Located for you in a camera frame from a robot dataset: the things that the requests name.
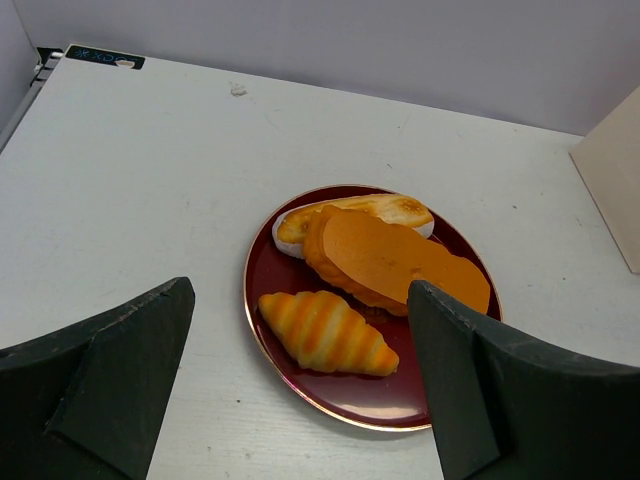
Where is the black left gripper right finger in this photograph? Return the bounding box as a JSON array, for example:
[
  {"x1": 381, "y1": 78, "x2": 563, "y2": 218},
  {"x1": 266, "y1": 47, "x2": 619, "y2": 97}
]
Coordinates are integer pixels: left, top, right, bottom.
[{"x1": 408, "y1": 281, "x2": 639, "y2": 479}]

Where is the black label sticker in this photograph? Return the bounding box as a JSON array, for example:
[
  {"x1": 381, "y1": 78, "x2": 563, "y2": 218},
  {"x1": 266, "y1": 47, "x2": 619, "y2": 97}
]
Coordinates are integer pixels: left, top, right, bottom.
[{"x1": 65, "y1": 45, "x2": 145, "y2": 70}]

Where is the aluminium table frame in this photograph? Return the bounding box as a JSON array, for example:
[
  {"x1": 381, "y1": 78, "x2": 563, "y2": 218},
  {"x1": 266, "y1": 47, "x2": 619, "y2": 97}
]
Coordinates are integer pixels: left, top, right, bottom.
[{"x1": 1, "y1": 47, "x2": 63, "y2": 150}]

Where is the long white baguette bread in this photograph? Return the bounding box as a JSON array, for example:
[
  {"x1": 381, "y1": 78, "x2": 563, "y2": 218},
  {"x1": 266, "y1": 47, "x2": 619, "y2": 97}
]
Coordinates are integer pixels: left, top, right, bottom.
[{"x1": 271, "y1": 194, "x2": 435, "y2": 259}]

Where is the dark red round plate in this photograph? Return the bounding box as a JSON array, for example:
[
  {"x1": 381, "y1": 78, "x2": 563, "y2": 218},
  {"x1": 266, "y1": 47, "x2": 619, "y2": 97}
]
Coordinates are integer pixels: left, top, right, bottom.
[{"x1": 243, "y1": 185, "x2": 502, "y2": 431}]

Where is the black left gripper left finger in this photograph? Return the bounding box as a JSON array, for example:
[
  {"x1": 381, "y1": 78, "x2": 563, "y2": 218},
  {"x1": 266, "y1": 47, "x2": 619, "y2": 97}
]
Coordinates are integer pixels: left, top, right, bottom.
[{"x1": 1, "y1": 277, "x2": 195, "y2": 479}]

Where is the flat orange bread slice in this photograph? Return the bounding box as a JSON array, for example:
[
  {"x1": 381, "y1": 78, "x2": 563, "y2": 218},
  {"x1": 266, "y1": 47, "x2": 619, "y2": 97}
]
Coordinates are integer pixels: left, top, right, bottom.
[{"x1": 303, "y1": 206, "x2": 491, "y2": 316}]

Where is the cream paper bag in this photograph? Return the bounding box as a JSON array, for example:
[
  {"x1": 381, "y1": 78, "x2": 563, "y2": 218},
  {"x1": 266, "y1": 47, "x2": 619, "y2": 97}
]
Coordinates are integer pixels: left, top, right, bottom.
[{"x1": 570, "y1": 90, "x2": 640, "y2": 274}]

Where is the striped orange croissant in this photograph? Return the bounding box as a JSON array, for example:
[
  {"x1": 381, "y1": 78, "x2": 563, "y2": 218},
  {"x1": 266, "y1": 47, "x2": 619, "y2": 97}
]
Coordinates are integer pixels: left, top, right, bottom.
[{"x1": 258, "y1": 291, "x2": 399, "y2": 377}]

